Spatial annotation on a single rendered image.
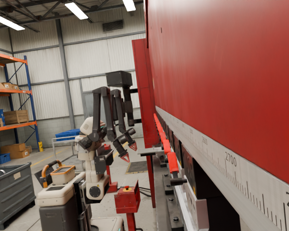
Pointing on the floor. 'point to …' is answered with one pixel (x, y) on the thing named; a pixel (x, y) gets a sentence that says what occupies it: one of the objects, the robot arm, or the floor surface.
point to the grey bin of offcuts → (9, 193)
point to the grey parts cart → (72, 160)
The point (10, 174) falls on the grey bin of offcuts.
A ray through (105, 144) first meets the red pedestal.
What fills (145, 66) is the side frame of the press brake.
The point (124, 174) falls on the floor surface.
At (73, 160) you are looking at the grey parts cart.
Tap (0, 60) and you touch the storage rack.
